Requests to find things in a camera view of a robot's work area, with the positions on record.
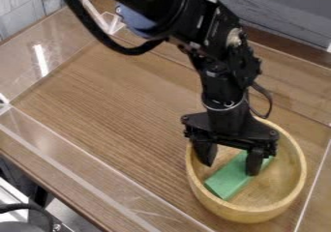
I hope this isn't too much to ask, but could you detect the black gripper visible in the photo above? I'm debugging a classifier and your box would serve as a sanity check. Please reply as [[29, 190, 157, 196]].
[[180, 102, 278, 176]]

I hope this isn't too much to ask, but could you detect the green rectangular block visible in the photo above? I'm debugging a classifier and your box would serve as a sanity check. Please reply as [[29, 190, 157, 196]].
[[202, 150, 275, 201]]

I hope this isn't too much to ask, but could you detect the brown wooden bowl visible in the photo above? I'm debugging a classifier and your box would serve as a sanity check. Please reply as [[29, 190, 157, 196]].
[[184, 121, 308, 223]]

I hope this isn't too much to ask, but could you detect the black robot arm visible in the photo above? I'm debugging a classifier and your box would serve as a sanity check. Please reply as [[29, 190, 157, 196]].
[[62, 0, 278, 176]]

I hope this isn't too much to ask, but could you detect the clear acrylic enclosure wall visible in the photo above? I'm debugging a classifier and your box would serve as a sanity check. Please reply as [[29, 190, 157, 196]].
[[0, 10, 331, 232]]

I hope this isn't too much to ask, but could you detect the black metal bracket with screw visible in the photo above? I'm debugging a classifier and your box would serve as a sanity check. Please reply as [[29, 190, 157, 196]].
[[26, 200, 74, 232]]

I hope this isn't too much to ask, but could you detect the clear acrylic corner bracket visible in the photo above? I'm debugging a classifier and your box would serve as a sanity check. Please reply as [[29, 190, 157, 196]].
[[81, 0, 125, 36]]

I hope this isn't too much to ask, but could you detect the black cable lower left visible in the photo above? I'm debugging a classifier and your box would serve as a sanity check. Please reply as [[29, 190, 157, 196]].
[[0, 202, 54, 232]]

